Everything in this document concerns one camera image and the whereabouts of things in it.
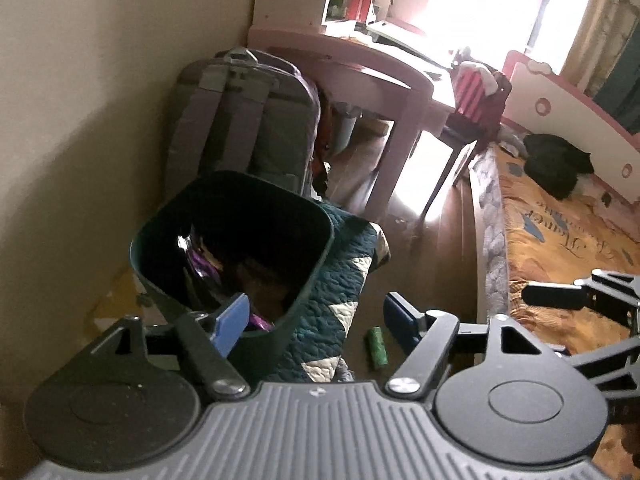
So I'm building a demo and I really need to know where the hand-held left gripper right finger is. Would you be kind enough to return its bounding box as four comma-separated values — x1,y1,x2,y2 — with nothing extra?
383,291,568,401

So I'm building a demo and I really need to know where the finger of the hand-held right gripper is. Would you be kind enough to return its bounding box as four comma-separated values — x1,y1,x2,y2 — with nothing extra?
575,269,640,305
521,282,640,333

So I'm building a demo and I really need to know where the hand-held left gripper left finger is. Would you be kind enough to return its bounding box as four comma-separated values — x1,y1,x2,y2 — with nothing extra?
95,292,251,398

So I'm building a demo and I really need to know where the green bag roll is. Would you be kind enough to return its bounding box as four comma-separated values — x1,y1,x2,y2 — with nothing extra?
367,326,390,368

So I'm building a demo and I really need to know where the purple snack bag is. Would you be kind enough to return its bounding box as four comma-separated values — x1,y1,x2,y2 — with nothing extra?
177,232,273,333

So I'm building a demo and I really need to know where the dark green trash bin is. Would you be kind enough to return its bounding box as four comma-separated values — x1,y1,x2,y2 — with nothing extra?
129,170,335,383

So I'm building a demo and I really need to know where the bed with floral sheet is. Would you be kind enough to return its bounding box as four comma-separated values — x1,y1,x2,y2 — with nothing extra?
470,142,640,480

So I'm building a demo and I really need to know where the teal patchwork quilt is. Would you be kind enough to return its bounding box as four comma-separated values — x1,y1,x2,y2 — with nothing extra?
87,197,392,386

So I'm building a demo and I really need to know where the black cloth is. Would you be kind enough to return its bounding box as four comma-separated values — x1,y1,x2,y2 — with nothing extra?
522,132,596,201

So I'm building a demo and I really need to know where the grey cloth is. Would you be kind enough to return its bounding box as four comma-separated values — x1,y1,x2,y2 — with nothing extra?
500,127,526,156

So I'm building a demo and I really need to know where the dark chair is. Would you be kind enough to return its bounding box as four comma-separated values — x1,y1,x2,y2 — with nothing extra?
425,55,513,221

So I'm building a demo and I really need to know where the green curtain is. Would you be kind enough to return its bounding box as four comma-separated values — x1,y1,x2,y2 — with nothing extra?
592,55,640,136

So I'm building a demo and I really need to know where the blue grey bin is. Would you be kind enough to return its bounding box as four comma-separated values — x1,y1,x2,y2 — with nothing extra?
332,105,361,153

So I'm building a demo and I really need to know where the grey backpack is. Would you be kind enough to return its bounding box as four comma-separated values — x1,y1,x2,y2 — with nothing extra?
165,46,323,201

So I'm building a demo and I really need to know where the red striped bag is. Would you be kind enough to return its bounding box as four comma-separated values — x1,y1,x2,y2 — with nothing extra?
452,62,511,126

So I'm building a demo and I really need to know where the white cloth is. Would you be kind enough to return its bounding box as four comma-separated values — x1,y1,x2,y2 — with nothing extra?
457,47,501,93

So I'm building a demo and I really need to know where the pink desk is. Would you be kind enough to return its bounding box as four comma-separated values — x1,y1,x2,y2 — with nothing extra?
247,25,458,221

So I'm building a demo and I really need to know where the yellow curtain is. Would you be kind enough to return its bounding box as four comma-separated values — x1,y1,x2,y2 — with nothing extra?
560,0,640,96

